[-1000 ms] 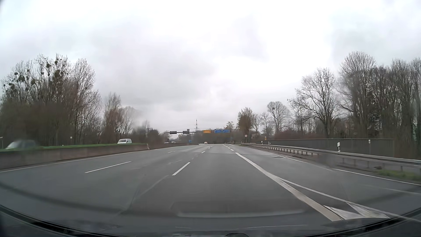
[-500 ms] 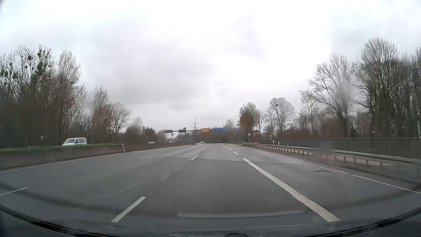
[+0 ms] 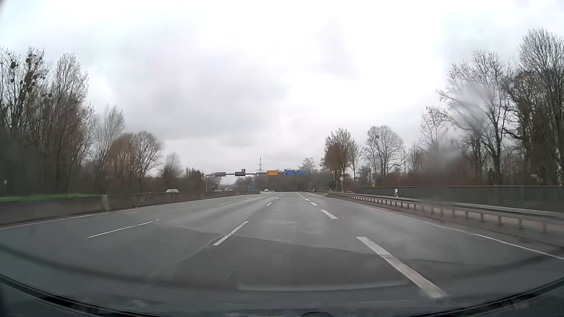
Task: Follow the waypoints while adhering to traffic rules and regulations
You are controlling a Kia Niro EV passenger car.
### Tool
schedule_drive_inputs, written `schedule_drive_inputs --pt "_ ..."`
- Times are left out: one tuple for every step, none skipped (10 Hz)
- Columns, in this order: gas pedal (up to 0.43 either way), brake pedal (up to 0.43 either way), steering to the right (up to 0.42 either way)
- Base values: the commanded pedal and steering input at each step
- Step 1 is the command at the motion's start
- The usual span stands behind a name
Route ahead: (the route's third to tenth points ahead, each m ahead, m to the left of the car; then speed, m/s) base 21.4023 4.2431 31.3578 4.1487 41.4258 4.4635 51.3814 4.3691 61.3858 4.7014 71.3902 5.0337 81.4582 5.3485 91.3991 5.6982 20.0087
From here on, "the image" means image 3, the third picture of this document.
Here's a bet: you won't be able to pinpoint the grey noise barrier wall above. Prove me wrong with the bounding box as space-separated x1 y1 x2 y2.
358 185 564 213

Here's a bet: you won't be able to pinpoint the concrete median barrier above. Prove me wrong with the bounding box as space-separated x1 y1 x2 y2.
0 190 261 226

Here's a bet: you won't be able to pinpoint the overhead sign gantry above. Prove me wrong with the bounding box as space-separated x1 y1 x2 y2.
204 168 310 193

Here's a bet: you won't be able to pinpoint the road markings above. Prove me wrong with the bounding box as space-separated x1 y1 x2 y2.
0 192 564 299

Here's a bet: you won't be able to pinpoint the metal guard rail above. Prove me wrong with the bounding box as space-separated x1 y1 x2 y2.
328 191 564 234

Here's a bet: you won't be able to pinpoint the grey asphalt road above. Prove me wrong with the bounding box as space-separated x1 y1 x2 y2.
0 191 564 314

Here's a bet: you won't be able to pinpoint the grass strip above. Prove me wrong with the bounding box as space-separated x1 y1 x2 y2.
0 194 95 203

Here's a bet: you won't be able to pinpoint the row of bare trees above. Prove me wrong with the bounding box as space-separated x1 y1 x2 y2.
0 46 221 197
320 28 564 187

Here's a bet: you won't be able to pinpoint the car's own bonnet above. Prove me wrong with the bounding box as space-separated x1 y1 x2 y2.
0 274 564 317

